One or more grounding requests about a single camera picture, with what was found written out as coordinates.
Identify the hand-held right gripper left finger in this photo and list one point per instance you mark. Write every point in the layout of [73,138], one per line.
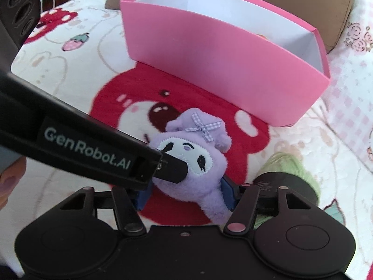
[142,198]

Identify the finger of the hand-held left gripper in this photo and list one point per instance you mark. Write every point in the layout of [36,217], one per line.
[174,169]

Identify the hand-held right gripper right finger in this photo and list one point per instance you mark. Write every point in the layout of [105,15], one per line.
[228,194]

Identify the purple plush toy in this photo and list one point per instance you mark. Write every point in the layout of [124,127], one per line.
[189,201]

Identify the pink cardboard box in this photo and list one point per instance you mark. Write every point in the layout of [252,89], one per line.
[218,73]

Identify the person's left hand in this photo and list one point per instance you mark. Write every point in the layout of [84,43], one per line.
[10,180]

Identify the pale green fuzzy item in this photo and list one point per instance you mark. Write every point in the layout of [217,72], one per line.
[291,163]

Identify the pink floral bedsheet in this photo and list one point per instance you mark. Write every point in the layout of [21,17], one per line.
[358,40]

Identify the brown pillow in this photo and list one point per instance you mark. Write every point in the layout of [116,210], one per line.
[320,0]

